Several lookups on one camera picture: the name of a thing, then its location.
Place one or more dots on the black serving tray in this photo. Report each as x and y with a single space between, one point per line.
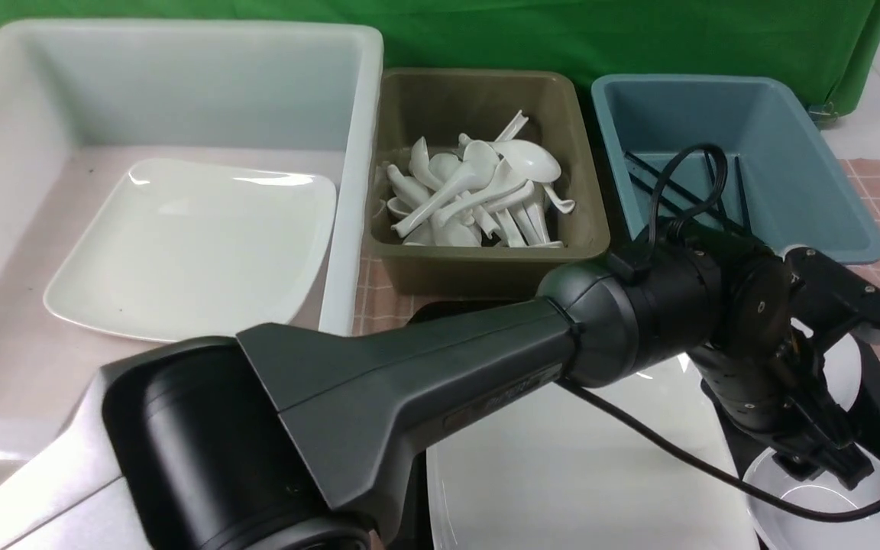
415 532

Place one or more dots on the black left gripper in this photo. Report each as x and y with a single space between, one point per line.
764 374

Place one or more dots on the white square plate in bin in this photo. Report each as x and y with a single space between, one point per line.
181 249

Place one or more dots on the large white plastic bin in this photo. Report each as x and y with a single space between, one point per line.
82 101

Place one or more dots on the blue plastic bin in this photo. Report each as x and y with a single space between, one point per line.
797 192

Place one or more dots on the olive brown plastic bin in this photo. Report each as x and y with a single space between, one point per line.
439 105

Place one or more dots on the white square rice plate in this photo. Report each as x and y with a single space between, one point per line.
553 472

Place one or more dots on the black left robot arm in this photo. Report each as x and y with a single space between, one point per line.
286 438

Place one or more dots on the green backdrop cloth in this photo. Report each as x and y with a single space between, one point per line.
821 50

